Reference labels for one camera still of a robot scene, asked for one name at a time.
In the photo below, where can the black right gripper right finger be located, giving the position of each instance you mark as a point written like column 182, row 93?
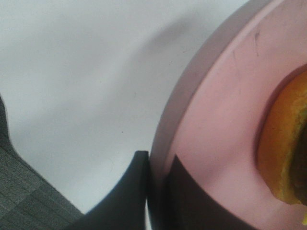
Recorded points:
column 180, row 204

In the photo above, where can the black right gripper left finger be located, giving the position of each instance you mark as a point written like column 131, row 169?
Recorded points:
column 124, row 207

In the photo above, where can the pink round plate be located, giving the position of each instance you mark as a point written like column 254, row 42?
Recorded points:
column 214, row 117

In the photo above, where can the burger with lettuce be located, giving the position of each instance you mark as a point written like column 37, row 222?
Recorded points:
column 282, row 149

